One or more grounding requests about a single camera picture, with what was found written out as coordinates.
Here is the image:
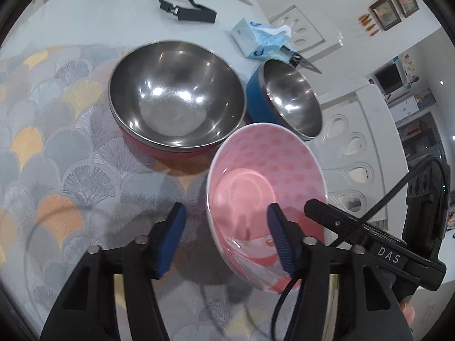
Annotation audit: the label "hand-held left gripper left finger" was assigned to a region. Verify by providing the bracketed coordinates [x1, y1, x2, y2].
[39, 202, 187, 341]

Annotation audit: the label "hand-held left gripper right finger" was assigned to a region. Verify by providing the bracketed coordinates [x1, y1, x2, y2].
[266, 202, 415, 341]

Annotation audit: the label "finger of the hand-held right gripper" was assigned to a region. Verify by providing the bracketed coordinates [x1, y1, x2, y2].
[303, 199, 375, 248]

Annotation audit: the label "pink dotted bowl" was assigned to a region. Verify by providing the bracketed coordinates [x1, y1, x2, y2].
[206, 122, 328, 292]

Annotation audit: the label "blue steel bowl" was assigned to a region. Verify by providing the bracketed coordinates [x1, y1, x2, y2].
[246, 59, 323, 141]

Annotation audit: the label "red steel bowl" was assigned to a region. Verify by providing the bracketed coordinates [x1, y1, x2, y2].
[107, 41, 247, 157]

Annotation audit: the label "person's right hand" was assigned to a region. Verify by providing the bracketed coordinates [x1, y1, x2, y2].
[398, 296, 417, 329]

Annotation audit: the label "white carved dining chair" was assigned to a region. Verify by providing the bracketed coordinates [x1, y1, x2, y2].
[268, 4, 345, 57]
[313, 77, 409, 244]

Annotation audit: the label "fan patterned tablecloth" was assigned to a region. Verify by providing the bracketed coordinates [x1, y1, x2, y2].
[0, 43, 338, 341]

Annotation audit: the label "black television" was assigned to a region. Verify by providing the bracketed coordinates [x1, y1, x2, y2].
[375, 61, 405, 95]

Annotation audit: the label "metal scissors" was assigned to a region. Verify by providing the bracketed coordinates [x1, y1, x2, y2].
[281, 44, 322, 75]

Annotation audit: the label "blue white tissue pack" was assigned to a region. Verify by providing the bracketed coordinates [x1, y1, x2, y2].
[230, 18, 301, 59]

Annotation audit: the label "black cable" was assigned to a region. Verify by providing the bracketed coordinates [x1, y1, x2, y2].
[272, 158, 449, 341]

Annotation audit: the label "colourful wall stickers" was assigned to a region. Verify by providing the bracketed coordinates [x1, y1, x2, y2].
[402, 53, 421, 82]

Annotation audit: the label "black plastic bracket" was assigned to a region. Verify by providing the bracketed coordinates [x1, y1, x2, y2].
[158, 0, 217, 25]

